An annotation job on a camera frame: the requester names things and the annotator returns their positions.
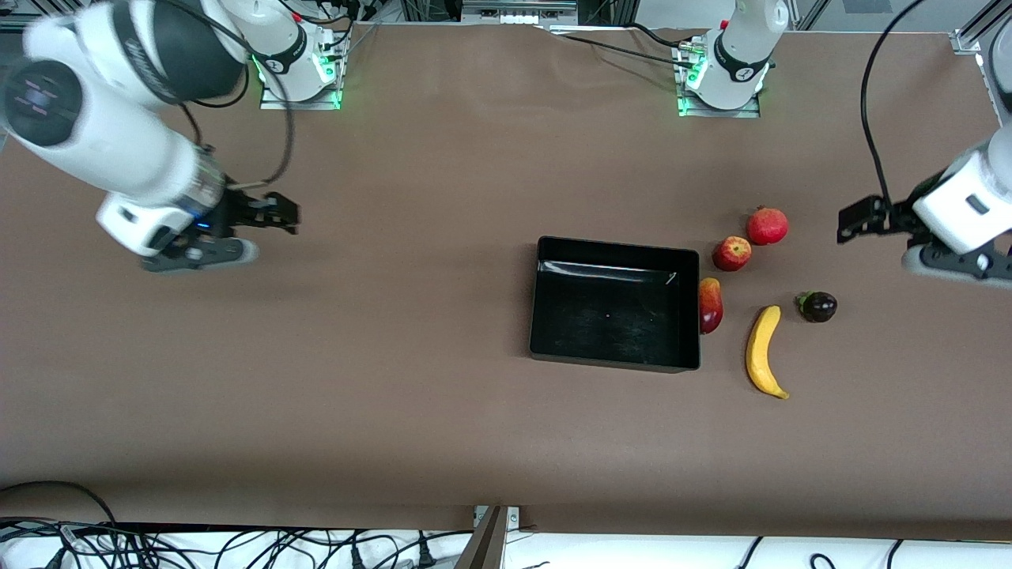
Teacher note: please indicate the slanted aluminium profile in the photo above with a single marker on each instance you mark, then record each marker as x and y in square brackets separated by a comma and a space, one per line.
[814, 12]

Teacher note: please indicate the dark purple mangosteen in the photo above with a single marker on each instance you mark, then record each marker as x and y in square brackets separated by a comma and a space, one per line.
[820, 307]

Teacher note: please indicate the yellow banana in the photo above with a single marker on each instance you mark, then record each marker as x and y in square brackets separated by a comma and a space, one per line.
[760, 352]

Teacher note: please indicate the red pomegranate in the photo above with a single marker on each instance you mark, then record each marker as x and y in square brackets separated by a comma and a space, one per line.
[767, 227]

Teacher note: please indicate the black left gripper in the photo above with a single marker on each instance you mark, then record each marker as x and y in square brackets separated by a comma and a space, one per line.
[896, 216]

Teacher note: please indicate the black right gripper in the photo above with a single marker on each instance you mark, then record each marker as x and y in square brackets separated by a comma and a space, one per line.
[239, 211]

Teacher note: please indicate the aluminium corner profile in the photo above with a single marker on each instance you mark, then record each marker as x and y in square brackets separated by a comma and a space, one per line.
[968, 39]

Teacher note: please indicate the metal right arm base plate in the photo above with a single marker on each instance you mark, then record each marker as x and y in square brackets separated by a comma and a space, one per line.
[300, 104]

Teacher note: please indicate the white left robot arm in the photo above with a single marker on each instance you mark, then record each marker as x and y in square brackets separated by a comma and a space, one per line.
[972, 197]

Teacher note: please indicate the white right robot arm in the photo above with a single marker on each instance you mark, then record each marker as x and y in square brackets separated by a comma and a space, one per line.
[118, 150]

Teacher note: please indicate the red yellow mango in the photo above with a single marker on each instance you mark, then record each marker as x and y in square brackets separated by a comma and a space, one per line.
[711, 308]

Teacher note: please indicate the silver electronics device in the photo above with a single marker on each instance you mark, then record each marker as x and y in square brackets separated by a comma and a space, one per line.
[518, 14]

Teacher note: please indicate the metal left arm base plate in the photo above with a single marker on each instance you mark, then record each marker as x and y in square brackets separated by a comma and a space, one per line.
[723, 112]

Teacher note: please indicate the small metal bracket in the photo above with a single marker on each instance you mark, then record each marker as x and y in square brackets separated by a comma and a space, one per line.
[514, 518]

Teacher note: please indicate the dark gray post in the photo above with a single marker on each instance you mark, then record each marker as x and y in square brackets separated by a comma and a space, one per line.
[486, 545]

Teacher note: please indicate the black rectangular plastic box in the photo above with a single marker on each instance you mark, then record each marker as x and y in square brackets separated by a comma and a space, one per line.
[609, 324]

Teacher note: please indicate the red yellow apple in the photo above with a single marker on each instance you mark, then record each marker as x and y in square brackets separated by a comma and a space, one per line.
[731, 254]

